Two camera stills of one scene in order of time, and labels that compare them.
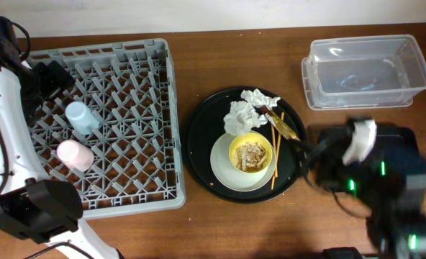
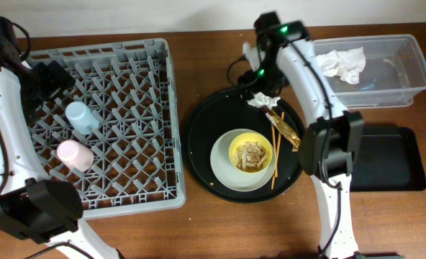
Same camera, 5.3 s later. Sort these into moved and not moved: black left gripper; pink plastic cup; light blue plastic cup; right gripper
Moved: right gripper
Not moved: light blue plastic cup; pink plastic cup; black left gripper
